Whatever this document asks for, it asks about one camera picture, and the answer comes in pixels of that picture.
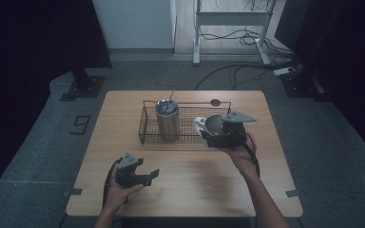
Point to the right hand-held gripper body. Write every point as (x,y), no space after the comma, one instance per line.
(233,134)

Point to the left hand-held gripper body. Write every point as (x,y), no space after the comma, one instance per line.
(126,172)

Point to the person's right hand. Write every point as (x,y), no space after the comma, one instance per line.
(239,156)

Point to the person's left hand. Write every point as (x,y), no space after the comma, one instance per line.
(117,194)

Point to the round black table grommet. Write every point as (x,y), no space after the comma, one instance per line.
(215,102)

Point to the stainless steel tumbler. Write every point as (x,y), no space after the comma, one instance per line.
(168,123)

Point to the striped drinking straw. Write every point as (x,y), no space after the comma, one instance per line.
(171,95)

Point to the grey tape strip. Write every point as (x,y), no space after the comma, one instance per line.
(73,192)
(292,193)

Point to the white power strip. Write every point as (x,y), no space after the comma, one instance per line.
(283,71)

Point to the black stand base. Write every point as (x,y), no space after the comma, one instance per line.
(87,87)
(301,85)

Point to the dark curtain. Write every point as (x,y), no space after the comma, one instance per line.
(345,63)
(28,47)

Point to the white cabinet panel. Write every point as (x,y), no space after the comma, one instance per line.
(133,22)

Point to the white desk frame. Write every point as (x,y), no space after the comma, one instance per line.
(231,18)

